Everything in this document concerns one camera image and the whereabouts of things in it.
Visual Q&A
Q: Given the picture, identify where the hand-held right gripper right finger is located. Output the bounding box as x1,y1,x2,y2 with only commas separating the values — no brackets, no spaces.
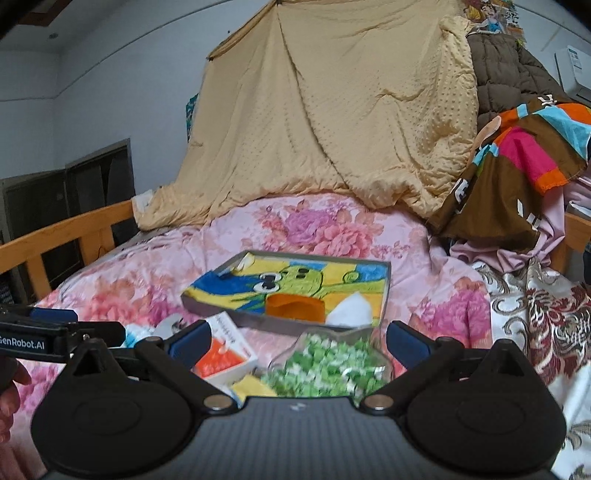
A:
358,319,520,415

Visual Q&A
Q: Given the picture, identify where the wooden chair part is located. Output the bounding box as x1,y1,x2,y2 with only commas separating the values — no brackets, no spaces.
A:
0,198,134,287

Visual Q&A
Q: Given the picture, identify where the brown quilted blanket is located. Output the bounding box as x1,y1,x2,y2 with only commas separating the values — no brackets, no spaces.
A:
466,32,568,134

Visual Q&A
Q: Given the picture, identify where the small white cloth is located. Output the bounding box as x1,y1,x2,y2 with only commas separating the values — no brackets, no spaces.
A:
131,189,158,215

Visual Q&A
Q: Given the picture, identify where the gold maroon patterned bedspread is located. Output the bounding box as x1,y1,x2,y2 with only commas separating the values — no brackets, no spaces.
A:
471,261,591,480

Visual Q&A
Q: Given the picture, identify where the wooden bed end rail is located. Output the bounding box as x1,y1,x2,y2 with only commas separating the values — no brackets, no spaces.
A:
551,212,591,273

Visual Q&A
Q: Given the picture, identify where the yellow dotted blanket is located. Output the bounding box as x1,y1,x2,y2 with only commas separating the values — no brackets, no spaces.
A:
134,0,481,232

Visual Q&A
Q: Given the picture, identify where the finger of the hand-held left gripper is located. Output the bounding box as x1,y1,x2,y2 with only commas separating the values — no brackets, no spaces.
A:
0,305,79,324
69,322,126,347

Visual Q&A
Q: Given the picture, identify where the teal cloth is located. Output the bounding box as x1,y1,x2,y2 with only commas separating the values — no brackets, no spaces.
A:
185,92,199,139

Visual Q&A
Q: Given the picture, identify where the blue yellow cartoon towel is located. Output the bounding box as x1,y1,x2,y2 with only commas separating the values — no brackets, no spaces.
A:
185,253,386,324

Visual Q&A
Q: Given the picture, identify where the pink floral bedsheet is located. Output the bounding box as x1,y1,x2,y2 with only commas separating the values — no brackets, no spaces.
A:
0,191,492,462

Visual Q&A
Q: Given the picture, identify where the orange and white packet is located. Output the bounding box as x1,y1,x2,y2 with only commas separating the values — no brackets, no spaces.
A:
191,311,259,386

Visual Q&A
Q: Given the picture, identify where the grey rectangular tray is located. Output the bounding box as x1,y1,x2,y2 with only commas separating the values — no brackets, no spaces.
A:
180,250,392,335

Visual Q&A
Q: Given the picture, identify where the light blue cartoon cloth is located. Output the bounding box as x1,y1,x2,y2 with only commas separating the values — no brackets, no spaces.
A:
122,314,195,349

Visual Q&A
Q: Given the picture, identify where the dark grey cabinet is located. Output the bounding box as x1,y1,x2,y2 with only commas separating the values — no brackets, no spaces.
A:
0,141,134,301

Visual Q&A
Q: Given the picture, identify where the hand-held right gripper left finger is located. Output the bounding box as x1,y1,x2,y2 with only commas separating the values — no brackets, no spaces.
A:
76,318,236,416

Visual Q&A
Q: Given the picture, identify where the person's left hand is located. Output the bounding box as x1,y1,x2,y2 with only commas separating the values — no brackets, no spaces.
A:
0,360,33,446

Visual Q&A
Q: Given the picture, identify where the white air conditioner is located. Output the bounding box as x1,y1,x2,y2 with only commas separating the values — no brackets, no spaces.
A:
554,44,591,100

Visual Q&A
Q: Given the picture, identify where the brown multicoloured garment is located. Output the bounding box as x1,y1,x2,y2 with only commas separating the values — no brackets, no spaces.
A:
425,95,591,254

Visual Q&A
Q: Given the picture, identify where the bag of green candies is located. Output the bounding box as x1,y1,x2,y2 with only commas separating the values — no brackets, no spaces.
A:
261,325,393,400

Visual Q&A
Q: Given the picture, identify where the orange cup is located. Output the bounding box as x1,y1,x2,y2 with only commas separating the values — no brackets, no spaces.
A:
265,293,326,321

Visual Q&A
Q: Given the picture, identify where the wall poster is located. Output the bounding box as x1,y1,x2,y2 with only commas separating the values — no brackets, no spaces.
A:
462,0,527,47

